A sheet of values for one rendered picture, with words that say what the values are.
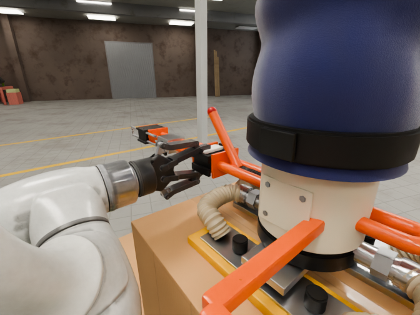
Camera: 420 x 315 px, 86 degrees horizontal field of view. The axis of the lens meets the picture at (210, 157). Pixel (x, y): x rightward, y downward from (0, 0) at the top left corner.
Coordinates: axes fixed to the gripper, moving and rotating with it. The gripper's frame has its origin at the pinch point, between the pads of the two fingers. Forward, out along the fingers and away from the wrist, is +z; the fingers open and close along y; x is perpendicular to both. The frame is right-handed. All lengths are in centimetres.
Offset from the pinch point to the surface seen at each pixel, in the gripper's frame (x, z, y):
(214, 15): -842, 721, -265
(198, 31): -240, 178, -75
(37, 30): -1484, 115, -228
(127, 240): -52, -9, 55
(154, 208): -150, 49, 110
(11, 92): -1371, -52, 57
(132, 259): -39, -12, 55
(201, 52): -236, 180, -48
